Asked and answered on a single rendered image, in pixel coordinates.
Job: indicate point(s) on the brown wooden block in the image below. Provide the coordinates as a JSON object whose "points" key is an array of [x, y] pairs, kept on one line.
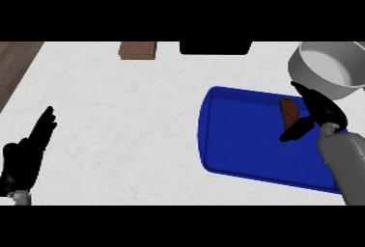
{"points": [[137, 50]]}

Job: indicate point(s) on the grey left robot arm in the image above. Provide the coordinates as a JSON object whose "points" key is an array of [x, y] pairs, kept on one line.
{"points": [[20, 197]]}

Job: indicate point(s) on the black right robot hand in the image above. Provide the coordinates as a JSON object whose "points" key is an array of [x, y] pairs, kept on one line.
{"points": [[322, 109]]}

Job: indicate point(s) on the blue tray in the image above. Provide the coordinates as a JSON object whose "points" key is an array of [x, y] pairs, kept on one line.
{"points": [[246, 138]]}

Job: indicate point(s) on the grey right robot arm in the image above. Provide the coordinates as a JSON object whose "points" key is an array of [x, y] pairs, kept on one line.
{"points": [[344, 164]]}

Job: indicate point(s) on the grey metal pot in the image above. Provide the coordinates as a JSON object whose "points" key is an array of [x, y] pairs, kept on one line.
{"points": [[328, 69]]}

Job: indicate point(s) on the brown sweet potato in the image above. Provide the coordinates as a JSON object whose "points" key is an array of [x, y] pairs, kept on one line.
{"points": [[288, 114]]}

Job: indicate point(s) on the black appliance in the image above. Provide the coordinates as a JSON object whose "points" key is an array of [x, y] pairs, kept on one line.
{"points": [[214, 47]]}

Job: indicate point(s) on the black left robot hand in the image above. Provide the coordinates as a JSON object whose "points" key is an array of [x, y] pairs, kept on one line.
{"points": [[25, 154]]}

